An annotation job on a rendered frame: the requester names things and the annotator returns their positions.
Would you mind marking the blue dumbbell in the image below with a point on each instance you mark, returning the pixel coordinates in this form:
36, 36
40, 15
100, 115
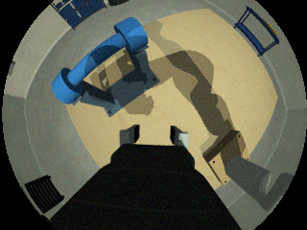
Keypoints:
67, 85

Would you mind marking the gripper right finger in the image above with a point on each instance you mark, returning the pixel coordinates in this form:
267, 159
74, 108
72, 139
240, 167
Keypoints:
178, 137

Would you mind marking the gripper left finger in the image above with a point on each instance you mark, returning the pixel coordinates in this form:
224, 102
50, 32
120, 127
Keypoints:
130, 135

